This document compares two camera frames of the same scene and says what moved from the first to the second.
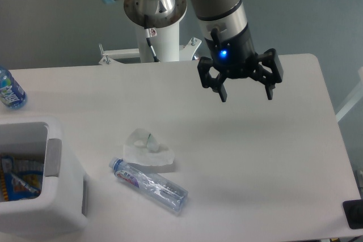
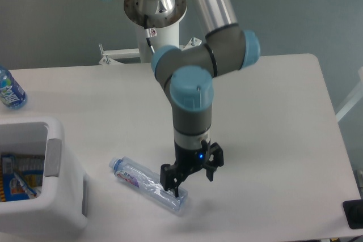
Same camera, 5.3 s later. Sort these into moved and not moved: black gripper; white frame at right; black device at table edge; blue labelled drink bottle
Moved: black gripper
Not moved: blue labelled drink bottle; white frame at right; black device at table edge
